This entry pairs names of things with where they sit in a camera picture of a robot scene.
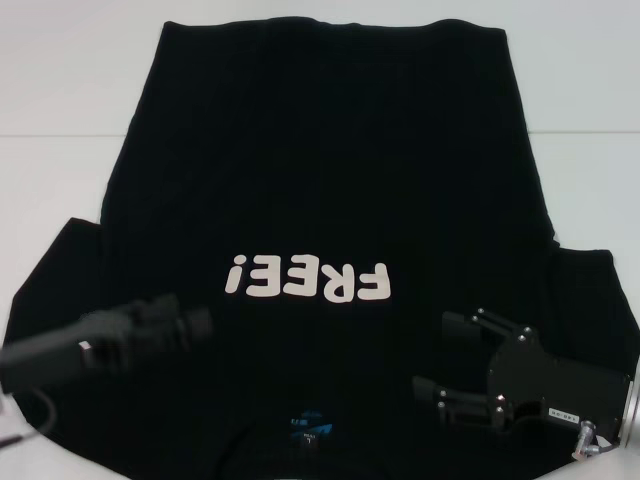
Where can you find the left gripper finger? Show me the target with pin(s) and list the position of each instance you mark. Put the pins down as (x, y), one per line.
(175, 327)

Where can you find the black shirt with FREE print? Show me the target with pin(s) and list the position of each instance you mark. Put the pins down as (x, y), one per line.
(320, 175)

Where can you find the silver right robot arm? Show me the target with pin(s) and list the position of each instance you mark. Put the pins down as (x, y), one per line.
(634, 407)

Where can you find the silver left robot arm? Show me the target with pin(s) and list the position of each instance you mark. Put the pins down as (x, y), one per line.
(35, 365)

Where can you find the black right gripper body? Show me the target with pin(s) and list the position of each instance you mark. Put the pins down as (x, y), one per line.
(560, 385)

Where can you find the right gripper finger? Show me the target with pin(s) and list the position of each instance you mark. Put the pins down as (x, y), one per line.
(460, 327)
(465, 402)

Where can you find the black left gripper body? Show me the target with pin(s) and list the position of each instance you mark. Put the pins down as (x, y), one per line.
(112, 340)

